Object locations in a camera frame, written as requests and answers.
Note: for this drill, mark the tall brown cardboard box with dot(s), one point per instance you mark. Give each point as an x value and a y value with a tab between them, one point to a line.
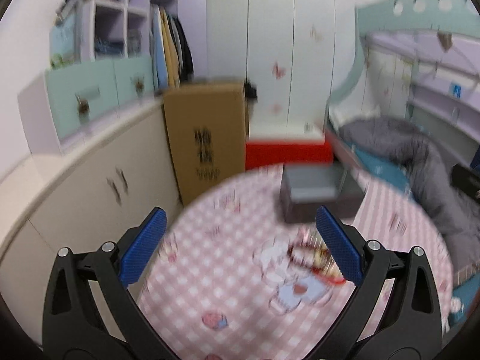
206	128

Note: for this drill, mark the red storage bench white top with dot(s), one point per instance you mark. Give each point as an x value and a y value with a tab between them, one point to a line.
272	144

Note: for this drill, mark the purple open shelf unit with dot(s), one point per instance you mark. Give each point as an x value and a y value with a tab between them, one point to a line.
85	30

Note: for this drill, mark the mint green bunk bed frame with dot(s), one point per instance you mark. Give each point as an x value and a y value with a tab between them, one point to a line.
416	60

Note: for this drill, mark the hanging clothes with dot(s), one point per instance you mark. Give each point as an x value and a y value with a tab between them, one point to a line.
172	62

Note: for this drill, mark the white wardrobe with butterfly stickers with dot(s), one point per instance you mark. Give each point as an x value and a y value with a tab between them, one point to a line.
294	52

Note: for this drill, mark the grey metal tin box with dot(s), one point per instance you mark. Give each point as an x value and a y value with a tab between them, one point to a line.
307	187

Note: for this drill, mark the grey quilt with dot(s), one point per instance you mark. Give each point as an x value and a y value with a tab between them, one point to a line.
455	215

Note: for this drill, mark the pink checkered bear tablecloth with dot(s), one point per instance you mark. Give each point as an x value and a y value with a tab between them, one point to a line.
222	285

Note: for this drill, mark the beige low cabinet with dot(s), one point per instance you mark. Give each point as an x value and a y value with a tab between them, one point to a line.
80	200

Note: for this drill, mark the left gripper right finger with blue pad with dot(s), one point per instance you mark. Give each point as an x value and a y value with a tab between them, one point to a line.
393	312

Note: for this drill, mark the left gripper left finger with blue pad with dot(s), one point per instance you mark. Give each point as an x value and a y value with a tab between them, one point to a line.
89	312

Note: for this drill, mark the mint green drawer unit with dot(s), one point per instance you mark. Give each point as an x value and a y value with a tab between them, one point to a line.
62	105

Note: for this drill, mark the black clothes pile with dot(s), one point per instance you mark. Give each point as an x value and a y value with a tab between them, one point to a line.
250	91

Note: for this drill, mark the teal bed sheet mattress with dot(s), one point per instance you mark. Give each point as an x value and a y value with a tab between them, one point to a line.
383	169

